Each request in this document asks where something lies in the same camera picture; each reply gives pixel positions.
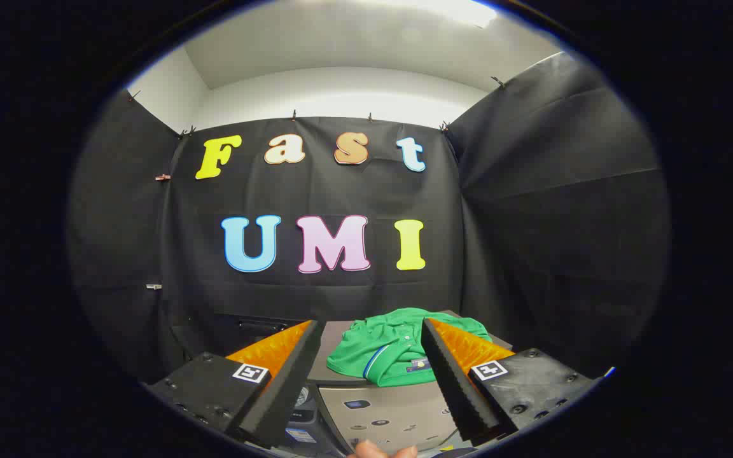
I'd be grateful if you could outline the green polo shirt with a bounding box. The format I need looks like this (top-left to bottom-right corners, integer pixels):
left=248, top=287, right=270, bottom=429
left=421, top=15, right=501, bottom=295
left=326, top=307, right=493, bottom=388

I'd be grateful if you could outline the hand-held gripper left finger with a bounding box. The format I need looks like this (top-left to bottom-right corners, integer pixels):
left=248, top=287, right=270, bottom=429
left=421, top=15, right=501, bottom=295
left=144, top=319, right=326, bottom=449

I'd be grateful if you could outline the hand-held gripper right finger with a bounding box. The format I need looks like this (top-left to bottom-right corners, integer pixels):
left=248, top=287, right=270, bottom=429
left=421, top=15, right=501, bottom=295
left=421, top=317, right=615, bottom=447

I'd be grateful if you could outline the black backdrop cloth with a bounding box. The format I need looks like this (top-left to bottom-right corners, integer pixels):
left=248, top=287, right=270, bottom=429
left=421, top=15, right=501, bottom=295
left=67, top=51, right=670, bottom=384

